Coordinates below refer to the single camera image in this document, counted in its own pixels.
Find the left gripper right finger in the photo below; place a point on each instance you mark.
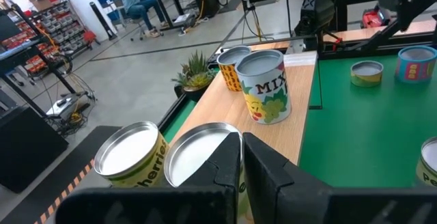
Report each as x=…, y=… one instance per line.
x=263, y=172

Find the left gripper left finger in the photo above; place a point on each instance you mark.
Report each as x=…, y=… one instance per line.
x=225, y=169

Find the pears labelled can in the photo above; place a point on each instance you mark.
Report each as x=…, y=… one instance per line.
x=191, y=152

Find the mixed fruit labelled can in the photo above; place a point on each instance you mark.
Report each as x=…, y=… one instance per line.
x=266, y=94

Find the silver can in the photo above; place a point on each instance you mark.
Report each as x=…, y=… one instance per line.
x=228, y=77

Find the cherries labelled can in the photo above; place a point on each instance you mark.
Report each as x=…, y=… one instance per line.
x=129, y=152

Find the short yellow green can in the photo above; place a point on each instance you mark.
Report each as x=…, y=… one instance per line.
x=367, y=77

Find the peas labelled can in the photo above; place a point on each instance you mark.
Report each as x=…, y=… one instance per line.
x=428, y=169

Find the pink and blue can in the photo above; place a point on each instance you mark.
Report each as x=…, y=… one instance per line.
x=414, y=70

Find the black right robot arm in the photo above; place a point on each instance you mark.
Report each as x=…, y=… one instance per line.
x=317, y=9

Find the potted succulent plant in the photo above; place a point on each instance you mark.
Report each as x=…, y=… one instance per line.
x=196, y=77

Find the green table mat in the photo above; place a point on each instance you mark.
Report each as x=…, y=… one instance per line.
x=358, y=132

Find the grey floor power box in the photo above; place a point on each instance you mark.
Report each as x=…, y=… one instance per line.
x=66, y=106

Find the red tool case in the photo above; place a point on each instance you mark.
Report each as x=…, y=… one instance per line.
x=372, y=19

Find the grey office chair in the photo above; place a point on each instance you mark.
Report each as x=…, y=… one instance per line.
x=114, y=2

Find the storage rack small bins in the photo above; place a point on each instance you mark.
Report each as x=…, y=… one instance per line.
x=61, y=29

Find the black metal rack red bins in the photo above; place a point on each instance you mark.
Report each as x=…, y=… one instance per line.
x=15, y=39

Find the cardboard box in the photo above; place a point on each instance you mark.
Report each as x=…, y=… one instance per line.
x=41, y=2

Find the black tall cylinder post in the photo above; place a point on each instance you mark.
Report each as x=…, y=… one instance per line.
x=102, y=20

